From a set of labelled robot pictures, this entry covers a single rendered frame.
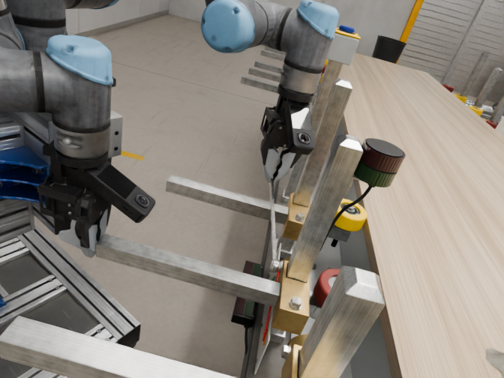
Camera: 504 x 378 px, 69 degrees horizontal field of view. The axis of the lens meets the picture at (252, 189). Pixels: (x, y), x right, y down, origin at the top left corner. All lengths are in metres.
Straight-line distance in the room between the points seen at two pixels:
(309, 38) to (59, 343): 0.57
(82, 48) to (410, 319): 0.61
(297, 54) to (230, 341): 1.23
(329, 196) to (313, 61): 0.26
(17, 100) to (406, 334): 0.62
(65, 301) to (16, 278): 0.20
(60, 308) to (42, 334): 0.99
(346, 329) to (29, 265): 1.36
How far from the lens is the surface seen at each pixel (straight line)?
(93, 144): 0.55
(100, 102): 0.53
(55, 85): 0.52
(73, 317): 1.40
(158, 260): 0.64
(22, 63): 0.52
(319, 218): 0.58
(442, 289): 0.76
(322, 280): 0.63
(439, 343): 0.66
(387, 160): 0.52
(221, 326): 1.66
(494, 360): 0.70
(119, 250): 0.66
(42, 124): 0.78
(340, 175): 0.54
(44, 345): 0.43
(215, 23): 0.59
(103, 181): 0.58
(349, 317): 0.34
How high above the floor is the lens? 1.31
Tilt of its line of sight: 31 degrees down
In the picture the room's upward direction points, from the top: 15 degrees clockwise
